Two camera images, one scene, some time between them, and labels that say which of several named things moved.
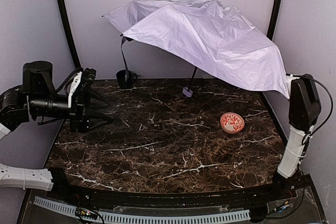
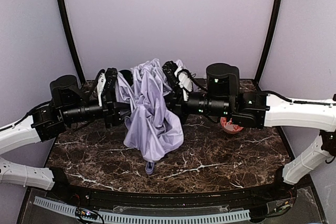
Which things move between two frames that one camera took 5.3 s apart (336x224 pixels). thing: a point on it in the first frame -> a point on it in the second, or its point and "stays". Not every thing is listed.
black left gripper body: [81, 103] -> [110, 105]
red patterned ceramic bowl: [232, 123] stays
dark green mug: [121, 76] stays
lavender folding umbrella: [203, 32] -> [154, 127]
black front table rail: [248, 198] stays
